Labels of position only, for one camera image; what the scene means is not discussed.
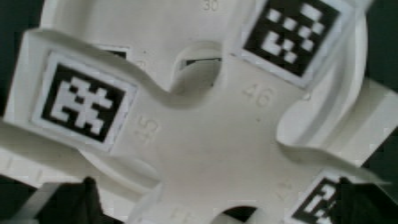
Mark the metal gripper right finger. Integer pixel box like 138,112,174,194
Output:
328,178,398,224

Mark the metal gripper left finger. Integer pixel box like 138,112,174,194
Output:
5,177,122,224

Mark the white cross-shaped table base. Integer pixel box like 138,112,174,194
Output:
3,0,398,224

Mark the white cylindrical table leg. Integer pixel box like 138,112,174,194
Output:
170,41,221,96

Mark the white round table top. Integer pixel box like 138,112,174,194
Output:
40,0,398,164

